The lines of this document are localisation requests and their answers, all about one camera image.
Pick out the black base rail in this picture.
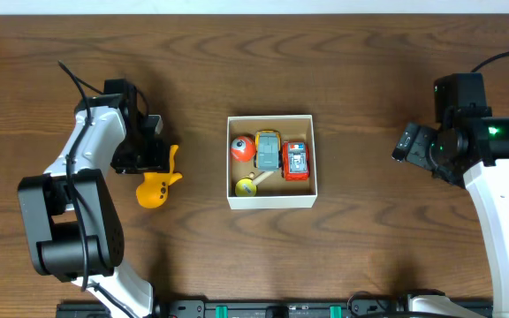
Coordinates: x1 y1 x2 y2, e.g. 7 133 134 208
56 297 493 318

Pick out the white cardboard box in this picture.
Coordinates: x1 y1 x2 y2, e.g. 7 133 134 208
226 115 317 209

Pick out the orange rubber toy animal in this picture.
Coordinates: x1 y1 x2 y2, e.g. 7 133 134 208
136 145 183 208

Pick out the orange red toy ball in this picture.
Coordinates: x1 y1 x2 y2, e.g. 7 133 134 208
231 136 256 163

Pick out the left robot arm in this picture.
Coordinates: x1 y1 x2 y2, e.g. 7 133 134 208
18 79 174 317

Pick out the yellow grey toy dump truck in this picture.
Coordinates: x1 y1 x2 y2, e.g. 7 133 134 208
254 130 281 171

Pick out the white yellow pellet drum toy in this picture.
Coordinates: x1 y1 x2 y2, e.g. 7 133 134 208
234 171 273 197

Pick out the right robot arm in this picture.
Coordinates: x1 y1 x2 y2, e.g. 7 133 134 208
392 72 509 317

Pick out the red toy fire truck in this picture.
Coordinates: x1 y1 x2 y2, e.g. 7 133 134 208
282 141 309 181

